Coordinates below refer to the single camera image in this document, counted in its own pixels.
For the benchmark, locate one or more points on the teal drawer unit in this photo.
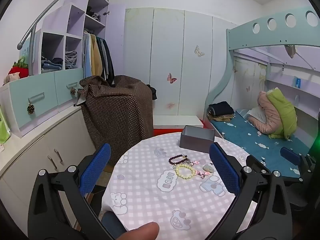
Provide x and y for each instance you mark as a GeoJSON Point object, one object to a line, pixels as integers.
{"type": "Point", "coordinates": [50, 85]}

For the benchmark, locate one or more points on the folded blue clothes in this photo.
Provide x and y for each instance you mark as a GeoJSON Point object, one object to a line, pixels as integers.
{"type": "Point", "coordinates": [51, 64]}

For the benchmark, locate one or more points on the grey metal handrail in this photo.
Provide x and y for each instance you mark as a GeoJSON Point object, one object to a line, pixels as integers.
{"type": "Point", "coordinates": [47, 7]}

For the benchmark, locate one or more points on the grey hanging object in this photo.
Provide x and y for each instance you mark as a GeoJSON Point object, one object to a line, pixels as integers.
{"type": "Point", "coordinates": [290, 51]}

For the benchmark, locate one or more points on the red bench with white top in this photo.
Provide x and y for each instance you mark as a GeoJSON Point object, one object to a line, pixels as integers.
{"type": "Point", "coordinates": [175, 122]}

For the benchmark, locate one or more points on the grey metal box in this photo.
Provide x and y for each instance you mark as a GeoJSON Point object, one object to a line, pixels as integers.
{"type": "Point", "coordinates": [195, 140]}

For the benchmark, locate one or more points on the white wardrobe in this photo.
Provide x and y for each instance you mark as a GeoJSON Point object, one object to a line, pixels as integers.
{"type": "Point", "coordinates": [167, 42]}

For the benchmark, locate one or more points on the pink plush toy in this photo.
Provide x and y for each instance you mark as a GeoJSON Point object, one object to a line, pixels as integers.
{"type": "Point", "coordinates": [11, 78]}

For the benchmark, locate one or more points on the faded pink butterfly sticker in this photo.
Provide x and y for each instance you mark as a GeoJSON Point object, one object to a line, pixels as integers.
{"type": "Point", "coordinates": [170, 105]}

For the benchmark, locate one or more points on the white low cabinet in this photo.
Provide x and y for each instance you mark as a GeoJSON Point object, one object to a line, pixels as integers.
{"type": "Point", "coordinates": [32, 155]}

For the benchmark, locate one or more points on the dark hanging jackets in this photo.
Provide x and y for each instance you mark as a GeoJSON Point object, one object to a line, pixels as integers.
{"type": "Point", "coordinates": [107, 60]}

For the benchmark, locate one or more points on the dark blue stool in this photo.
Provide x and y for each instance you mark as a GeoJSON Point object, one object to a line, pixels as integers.
{"type": "Point", "coordinates": [112, 223]}

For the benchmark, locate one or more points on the white gold butterfly sticker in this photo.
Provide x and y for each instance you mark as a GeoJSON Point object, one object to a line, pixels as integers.
{"type": "Point", "coordinates": [198, 51]}

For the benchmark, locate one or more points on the pale jade pendant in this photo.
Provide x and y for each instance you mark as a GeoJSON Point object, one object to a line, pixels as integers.
{"type": "Point", "coordinates": [208, 168]}

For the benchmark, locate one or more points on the teal bunk bed frame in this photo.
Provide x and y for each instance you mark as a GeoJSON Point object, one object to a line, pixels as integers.
{"type": "Point", "coordinates": [240, 40]}

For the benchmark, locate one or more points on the dark clothes on shelf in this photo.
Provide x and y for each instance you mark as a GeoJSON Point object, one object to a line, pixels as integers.
{"type": "Point", "coordinates": [93, 13]}

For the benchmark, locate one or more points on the black garment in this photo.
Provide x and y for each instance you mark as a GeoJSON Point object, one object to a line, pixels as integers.
{"type": "Point", "coordinates": [153, 92]}

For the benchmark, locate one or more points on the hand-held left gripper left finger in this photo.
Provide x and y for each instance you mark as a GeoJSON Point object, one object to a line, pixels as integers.
{"type": "Point", "coordinates": [96, 165]}

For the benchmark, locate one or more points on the green bag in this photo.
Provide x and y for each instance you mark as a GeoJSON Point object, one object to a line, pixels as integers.
{"type": "Point", "coordinates": [3, 127]}

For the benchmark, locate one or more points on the pine cone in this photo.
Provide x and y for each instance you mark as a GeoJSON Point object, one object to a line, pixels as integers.
{"type": "Point", "coordinates": [31, 108]}
{"type": "Point", "coordinates": [73, 91]}

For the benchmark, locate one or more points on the folded tan clothes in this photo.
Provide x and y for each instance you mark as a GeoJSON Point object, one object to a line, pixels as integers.
{"type": "Point", "coordinates": [222, 118]}

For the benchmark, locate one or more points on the yellow hanging shirt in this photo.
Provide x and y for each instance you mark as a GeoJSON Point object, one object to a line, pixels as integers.
{"type": "Point", "coordinates": [96, 55]}

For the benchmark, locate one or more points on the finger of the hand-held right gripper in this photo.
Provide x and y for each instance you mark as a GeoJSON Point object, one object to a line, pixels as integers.
{"type": "Point", "coordinates": [290, 155]}

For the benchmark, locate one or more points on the person's left hand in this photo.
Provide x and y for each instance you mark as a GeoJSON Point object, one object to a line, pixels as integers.
{"type": "Point", "coordinates": [140, 232]}

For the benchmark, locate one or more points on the light blue hanging shirt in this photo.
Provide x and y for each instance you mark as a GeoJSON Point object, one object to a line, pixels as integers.
{"type": "Point", "coordinates": [87, 55]}

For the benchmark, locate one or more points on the folded dark clothes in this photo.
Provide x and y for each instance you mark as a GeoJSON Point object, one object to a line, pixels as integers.
{"type": "Point", "coordinates": [221, 108]}

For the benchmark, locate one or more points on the green padded jacket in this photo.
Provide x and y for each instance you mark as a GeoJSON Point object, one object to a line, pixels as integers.
{"type": "Point", "coordinates": [282, 110]}

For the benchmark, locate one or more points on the red strawberry plush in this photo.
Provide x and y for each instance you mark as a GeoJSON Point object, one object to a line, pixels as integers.
{"type": "Point", "coordinates": [20, 71]}

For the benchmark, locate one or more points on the brown dotted cloth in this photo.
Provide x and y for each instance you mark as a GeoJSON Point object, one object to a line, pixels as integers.
{"type": "Point", "coordinates": [117, 112]}

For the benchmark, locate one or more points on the blue card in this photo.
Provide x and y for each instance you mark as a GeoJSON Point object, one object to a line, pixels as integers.
{"type": "Point", "coordinates": [297, 82]}

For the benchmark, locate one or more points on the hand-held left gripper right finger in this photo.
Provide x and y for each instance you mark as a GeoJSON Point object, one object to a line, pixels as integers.
{"type": "Point", "coordinates": [222, 165]}

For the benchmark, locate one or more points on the lilac stair-shaped shelf unit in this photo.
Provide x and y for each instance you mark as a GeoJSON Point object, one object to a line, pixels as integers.
{"type": "Point", "coordinates": [55, 20]}

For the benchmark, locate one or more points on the blue printed bed sheet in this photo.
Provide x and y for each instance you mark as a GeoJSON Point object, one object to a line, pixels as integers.
{"type": "Point", "coordinates": [240, 132]}

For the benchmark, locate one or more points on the folded grey clothes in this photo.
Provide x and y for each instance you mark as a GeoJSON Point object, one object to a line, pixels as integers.
{"type": "Point", "coordinates": [70, 60]}

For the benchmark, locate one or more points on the white pillow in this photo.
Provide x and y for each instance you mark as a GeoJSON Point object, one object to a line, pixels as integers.
{"type": "Point", "coordinates": [257, 113]}

